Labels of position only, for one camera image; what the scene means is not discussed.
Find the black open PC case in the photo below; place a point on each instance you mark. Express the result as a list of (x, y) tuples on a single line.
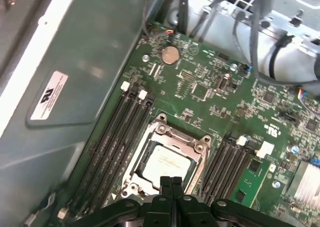
[(75, 37)]

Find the metal CPU socket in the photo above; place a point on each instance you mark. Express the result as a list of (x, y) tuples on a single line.
[(156, 124)]

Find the RAM slot with white clip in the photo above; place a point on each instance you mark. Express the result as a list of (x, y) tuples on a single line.
[(120, 147), (266, 149), (226, 167), (101, 147)]

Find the metal socket cover frame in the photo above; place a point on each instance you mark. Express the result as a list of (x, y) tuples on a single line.
[(163, 139)]

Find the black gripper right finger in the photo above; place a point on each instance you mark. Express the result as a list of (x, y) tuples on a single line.
[(185, 212)]

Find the green RAM stick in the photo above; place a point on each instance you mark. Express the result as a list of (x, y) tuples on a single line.
[(257, 182)]

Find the metal internal USB port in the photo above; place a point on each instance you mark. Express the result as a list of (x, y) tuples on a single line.
[(223, 82)]

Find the RAM slot with black clip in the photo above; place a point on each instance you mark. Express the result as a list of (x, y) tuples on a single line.
[(217, 162), (130, 147), (111, 147), (236, 169)]

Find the silver coin cell battery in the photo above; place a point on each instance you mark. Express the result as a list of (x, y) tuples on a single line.
[(170, 55)]

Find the green motherboard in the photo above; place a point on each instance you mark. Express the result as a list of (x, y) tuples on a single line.
[(225, 107)]

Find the white label sticker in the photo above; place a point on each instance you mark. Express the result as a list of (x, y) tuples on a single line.
[(48, 97)]

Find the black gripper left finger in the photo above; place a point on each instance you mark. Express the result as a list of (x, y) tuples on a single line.
[(162, 212)]

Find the silver square CPU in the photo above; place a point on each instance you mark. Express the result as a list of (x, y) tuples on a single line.
[(165, 162)]

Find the silver finned heat sink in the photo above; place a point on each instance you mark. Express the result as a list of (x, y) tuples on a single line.
[(305, 182)]

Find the silver motherboard screw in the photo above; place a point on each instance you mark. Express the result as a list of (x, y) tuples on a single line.
[(233, 67), (145, 57)]

